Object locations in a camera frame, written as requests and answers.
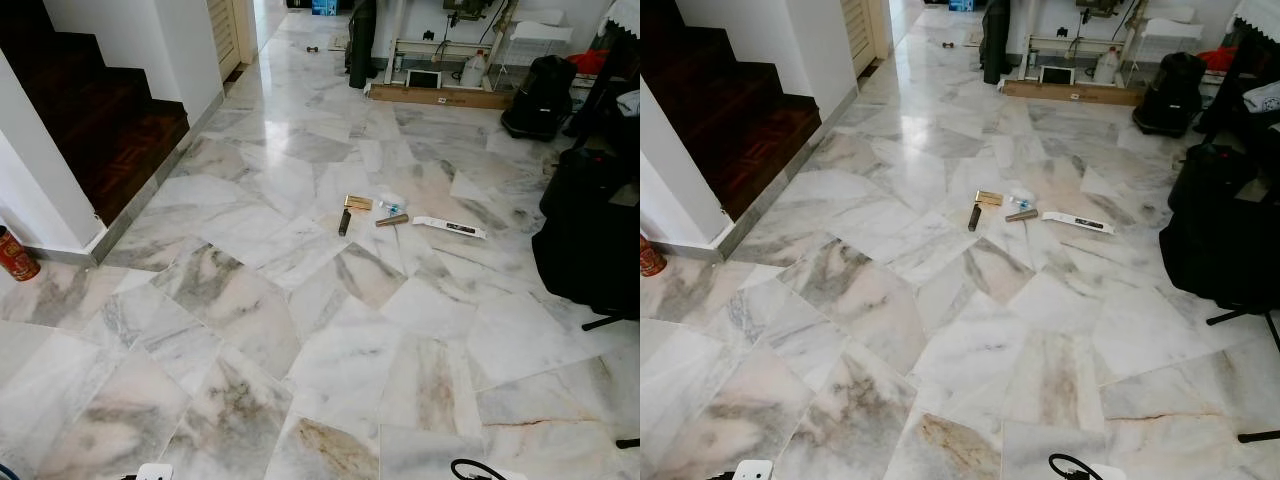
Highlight large black bag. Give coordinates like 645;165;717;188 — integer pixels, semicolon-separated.
530;148;641;321
1158;143;1280;311

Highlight white wire basket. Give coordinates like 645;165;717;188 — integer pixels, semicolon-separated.
495;20;576;91
1130;15;1206;86

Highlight black tripod stand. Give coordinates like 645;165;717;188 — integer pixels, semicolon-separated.
1205;305;1280;444

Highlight long cardboard box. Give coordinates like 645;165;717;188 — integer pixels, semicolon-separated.
367;84;516;110
1002;80;1146;107

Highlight white flat strip package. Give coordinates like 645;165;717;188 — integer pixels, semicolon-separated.
1041;210;1115;235
411;215;488;240

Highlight white shelf rack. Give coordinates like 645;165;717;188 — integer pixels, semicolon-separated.
1020;0;1151;86
385;0;521;91

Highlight dark green rolled mat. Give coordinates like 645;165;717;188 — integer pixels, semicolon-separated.
346;0;379;91
981;0;1013;86

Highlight dark wooden staircase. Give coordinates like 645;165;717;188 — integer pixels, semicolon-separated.
0;0;191;229
640;0;823;223

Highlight white lace cloth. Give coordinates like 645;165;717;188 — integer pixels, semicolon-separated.
1235;0;1280;36
605;0;641;38

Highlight light wooden door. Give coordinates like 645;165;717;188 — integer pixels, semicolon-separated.
842;0;879;76
207;0;244;81

